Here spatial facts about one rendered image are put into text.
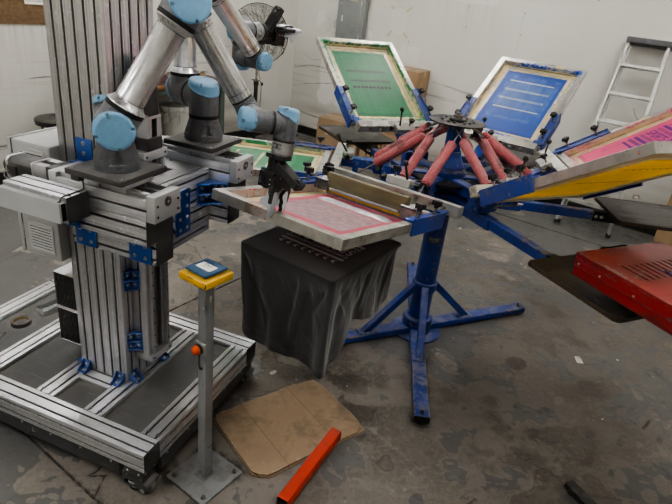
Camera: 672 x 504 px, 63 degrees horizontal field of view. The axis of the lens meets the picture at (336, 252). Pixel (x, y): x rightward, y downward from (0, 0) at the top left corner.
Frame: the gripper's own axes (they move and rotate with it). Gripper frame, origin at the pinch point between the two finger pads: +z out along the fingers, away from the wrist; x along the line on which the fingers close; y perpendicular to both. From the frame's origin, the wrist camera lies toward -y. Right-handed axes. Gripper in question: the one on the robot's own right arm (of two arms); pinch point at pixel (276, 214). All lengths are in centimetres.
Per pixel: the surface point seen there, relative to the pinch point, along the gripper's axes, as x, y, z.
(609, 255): -73, -95, -7
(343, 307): -23.0, -20.8, 32.1
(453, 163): -136, -4, -17
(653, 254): -88, -108, -10
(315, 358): -15, -18, 53
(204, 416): 9, 10, 83
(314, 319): -13.4, -15.4, 36.8
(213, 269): 16.5, 9.0, 20.6
